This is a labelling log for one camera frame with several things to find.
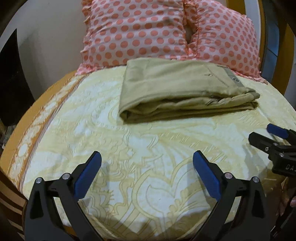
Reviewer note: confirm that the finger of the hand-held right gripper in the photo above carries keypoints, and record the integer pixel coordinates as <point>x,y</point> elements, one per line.
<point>276,130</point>
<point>260,140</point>

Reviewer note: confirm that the large pink polka dot pillow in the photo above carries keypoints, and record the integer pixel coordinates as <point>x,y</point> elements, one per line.
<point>136,34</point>

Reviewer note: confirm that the khaki pants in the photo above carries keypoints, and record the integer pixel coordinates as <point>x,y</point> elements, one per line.
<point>175,90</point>

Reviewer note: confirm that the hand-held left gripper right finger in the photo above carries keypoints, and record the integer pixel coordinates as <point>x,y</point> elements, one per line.
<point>205,171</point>

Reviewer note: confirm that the black furniture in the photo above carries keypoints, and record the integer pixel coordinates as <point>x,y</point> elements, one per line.
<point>13,81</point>

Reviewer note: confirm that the yellow patterned bedspread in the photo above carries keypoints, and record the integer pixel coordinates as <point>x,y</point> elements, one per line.
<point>143,150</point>

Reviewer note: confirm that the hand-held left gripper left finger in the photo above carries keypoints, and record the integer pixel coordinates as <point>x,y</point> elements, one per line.
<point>89,170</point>

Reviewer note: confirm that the person's right hand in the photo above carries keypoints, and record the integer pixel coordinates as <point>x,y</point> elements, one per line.
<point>285,201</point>

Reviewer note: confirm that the small pink polka dot pillow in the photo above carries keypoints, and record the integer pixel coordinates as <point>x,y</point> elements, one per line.
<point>226,39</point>

